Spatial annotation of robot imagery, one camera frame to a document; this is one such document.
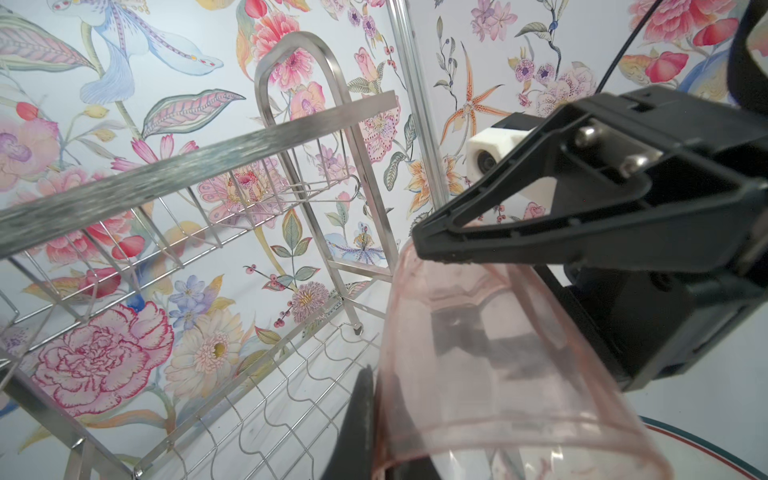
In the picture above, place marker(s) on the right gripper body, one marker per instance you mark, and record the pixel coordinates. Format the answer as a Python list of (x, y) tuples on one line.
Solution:
[(652, 308)]

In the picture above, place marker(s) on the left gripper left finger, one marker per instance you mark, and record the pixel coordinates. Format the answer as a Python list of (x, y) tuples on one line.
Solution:
[(352, 457)]

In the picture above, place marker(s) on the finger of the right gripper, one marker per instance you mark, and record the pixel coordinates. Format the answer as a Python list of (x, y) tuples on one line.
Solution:
[(651, 164)]

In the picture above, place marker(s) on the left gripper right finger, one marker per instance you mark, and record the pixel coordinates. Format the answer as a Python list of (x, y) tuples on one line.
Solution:
[(404, 455)]

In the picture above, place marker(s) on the pink glass cup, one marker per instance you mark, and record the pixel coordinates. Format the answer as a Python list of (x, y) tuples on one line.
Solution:
[(490, 375)]

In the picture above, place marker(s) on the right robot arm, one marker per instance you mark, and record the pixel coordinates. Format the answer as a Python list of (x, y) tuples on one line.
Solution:
[(747, 54)]

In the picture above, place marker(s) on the chrome two-tier dish rack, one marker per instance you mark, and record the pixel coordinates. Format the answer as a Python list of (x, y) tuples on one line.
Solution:
[(117, 342)]

